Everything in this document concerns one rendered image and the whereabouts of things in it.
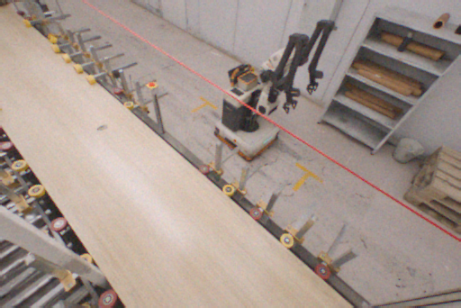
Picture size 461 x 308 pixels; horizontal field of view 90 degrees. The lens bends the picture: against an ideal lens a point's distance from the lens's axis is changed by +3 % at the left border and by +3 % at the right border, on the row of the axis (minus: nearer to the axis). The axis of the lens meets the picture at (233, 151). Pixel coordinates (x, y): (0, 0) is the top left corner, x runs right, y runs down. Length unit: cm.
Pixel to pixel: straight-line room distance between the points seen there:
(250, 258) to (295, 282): 27
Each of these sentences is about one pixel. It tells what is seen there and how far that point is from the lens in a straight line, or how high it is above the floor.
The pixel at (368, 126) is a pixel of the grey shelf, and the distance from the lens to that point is 395.
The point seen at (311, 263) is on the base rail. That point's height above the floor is 70.
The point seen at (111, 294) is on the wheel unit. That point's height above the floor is 90.
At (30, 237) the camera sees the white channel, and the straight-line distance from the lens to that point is 98.
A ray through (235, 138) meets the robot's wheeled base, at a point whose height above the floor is 27.
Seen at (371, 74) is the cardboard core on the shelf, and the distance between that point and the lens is 330.
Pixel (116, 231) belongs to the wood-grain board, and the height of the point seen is 90.
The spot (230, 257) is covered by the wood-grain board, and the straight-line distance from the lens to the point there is 145.
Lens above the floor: 230
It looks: 50 degrees down
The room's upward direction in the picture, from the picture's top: 8 degrees clockwise
